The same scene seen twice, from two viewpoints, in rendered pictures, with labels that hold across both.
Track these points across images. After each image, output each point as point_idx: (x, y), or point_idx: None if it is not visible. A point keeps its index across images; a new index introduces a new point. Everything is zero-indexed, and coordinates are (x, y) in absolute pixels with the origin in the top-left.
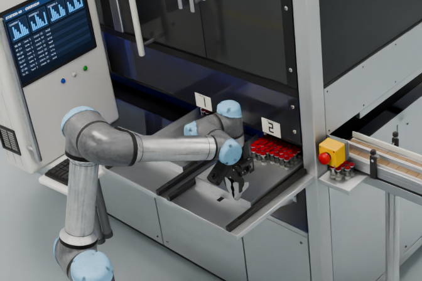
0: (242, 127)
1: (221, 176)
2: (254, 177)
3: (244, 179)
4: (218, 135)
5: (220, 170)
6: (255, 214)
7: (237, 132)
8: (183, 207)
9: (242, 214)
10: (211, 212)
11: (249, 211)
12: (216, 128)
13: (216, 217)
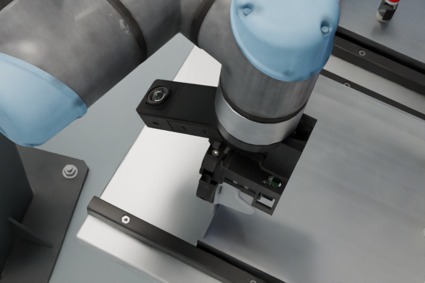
0: (278, 108)
1: (160, 121)
2: (357, 220)
3: (337, 194)
4: (41, 17)
5: (174, 108)
6: (182, 266)
7: (238, 94)
8: (180, 71)
9: (151, 228)
10: (169, 144)
11: (172, 246)
12: None
13: (152, 162)
